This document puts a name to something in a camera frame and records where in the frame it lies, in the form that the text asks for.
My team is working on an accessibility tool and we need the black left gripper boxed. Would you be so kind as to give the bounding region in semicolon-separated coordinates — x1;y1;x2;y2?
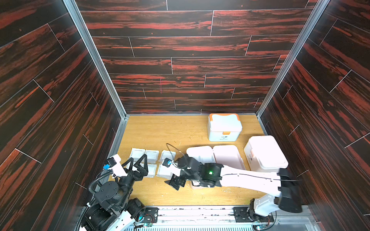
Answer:
116;154;147;209

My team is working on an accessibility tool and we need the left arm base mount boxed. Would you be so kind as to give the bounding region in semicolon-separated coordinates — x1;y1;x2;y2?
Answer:
134;207;159;229

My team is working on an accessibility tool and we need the white orange-trimmed medicine chest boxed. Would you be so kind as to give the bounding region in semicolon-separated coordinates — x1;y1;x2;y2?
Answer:
207;113;242;142

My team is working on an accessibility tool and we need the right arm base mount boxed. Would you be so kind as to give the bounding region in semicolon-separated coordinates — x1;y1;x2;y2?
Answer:
233;207;275;224

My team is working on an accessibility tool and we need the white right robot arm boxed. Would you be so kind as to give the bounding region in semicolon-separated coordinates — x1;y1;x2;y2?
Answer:
162;155;302;217

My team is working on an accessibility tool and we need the pink medicine chest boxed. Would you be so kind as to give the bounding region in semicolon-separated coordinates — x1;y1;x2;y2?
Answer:
187;145;253;189

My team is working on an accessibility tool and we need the white gauze packet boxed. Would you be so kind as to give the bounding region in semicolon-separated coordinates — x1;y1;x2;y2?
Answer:
129;148;146;161
145;150;159;164
160;150;176;163
146;164;157;178
156;165;172;180

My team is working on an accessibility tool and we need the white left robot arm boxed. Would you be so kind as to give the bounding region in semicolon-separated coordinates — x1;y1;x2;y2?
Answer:
75;154;148;231

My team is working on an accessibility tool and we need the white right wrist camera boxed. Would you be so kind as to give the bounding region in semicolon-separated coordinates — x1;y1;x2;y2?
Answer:
161;158;181;177

